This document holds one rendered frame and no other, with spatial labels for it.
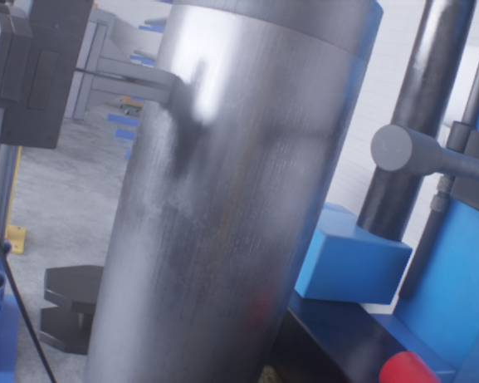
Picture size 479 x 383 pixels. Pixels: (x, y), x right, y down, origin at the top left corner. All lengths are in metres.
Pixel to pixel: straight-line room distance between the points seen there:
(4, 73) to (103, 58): 0.13
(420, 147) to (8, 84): 0.24
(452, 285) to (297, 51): 0.46
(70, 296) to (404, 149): 0.57
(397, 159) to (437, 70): 0.54
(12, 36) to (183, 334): 0.32
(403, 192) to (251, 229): 0.40
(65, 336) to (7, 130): 0.46
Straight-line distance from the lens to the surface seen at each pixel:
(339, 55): 0.46
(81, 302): 0.73
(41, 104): 0.39
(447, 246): 0.79
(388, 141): 0.28
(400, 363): 0.56
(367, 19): 0.48
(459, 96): 1.40
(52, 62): 0.39
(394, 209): 0.82
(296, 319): 0.69
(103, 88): 0.42
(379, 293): 0.83
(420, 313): 0.81
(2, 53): 0.31
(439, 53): 0.81
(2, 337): 2.36
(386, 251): 0.80
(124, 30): 11.17
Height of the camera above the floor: 1.36
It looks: 13 degrees down
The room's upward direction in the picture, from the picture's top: 17 degrees clockwise
